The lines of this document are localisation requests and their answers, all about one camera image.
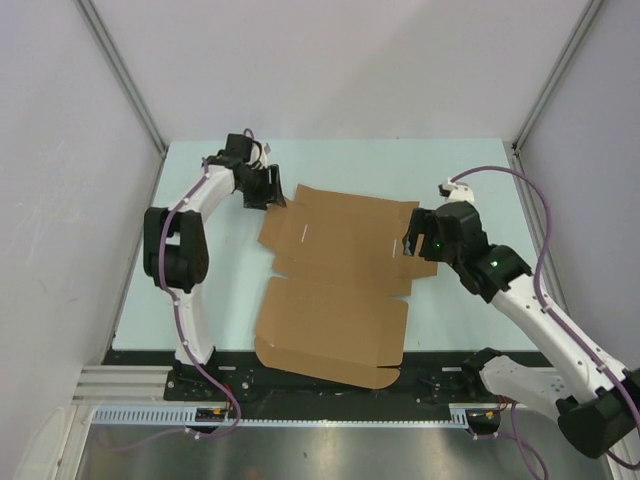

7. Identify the aluminium frame post left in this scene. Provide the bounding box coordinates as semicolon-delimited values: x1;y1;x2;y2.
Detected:
73;0;168;158

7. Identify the brown cardboard box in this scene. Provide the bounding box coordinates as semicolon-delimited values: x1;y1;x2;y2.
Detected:
254;184;437;389

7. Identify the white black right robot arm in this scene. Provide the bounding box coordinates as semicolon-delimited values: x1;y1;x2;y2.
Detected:
403;201;639;459

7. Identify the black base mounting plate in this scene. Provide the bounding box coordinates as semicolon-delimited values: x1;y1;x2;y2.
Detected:
102;349;497;404

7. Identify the grey slotted cable duct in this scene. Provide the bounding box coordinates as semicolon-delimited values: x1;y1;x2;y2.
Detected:
91;404;500;428

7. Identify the aluminium frame post right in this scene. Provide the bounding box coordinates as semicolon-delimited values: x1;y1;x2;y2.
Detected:
510;0;608;155

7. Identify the aluminium frame post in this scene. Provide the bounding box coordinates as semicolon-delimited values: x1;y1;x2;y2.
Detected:
73;0;168;158
510;0;608;155

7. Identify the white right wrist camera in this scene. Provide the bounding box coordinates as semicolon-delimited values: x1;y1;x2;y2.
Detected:
438;180;475;204

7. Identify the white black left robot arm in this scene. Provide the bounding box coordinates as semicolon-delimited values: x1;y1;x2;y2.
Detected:
143;128;287;400

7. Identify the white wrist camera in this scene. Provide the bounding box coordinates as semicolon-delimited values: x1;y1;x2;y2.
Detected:
247;139;270;170
438;180;475;204

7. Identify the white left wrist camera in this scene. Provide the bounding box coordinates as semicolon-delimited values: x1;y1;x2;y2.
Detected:
247;139;270;170

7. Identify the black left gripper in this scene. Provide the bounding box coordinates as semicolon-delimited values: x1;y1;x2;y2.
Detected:
237;164;286;211

